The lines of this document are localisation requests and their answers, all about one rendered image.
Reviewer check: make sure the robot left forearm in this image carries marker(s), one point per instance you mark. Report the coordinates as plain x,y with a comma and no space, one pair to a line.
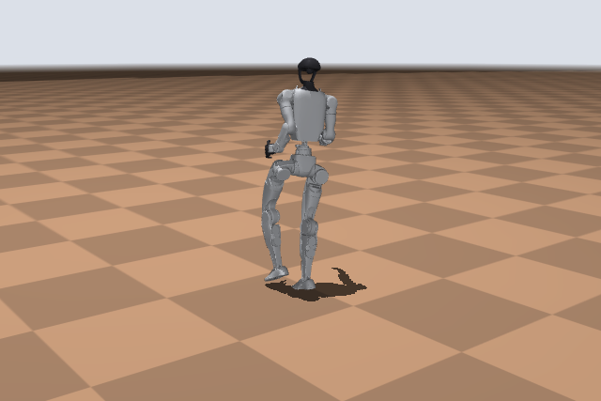
283,139

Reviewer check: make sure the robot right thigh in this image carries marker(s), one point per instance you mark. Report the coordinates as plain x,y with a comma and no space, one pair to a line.
310,198

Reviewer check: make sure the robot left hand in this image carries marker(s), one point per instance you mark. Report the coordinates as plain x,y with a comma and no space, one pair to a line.
267,150

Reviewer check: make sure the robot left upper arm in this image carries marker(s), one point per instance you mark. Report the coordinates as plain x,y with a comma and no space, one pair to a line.
284,100

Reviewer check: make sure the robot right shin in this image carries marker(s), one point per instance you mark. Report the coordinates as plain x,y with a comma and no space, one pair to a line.
307,253

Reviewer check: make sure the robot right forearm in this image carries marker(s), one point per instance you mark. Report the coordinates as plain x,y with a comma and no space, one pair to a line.
323,142

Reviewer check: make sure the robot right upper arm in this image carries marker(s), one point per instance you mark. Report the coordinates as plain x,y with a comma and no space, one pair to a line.
330,118

